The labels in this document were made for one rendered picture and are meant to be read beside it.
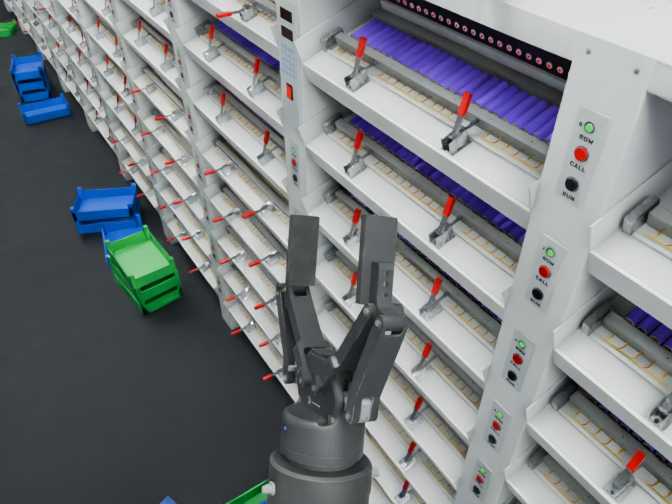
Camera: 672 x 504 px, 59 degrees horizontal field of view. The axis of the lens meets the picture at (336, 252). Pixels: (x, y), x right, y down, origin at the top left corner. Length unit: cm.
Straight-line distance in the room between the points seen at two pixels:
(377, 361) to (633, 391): 52
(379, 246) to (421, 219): 63
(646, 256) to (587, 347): 19
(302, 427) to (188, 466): 177
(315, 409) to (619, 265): 43
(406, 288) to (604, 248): 52
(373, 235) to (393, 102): 62
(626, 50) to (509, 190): 27
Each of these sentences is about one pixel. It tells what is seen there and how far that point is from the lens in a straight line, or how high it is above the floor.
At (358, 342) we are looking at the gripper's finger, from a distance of 48.
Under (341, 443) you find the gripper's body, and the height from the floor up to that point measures 148.
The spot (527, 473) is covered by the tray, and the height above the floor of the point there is 90.
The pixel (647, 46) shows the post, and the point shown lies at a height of 170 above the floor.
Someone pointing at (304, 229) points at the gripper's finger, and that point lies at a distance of 58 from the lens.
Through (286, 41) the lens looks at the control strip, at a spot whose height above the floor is 148.
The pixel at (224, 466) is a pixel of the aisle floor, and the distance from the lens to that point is 225.
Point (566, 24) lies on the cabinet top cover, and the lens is 75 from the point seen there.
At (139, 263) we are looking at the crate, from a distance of 280.
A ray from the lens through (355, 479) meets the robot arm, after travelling 53.
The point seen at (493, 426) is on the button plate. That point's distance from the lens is 114.
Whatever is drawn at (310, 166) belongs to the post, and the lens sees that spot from 137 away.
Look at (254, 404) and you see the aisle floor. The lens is 237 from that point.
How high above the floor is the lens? 193
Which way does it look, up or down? 40 degrees down
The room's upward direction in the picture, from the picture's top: straight up
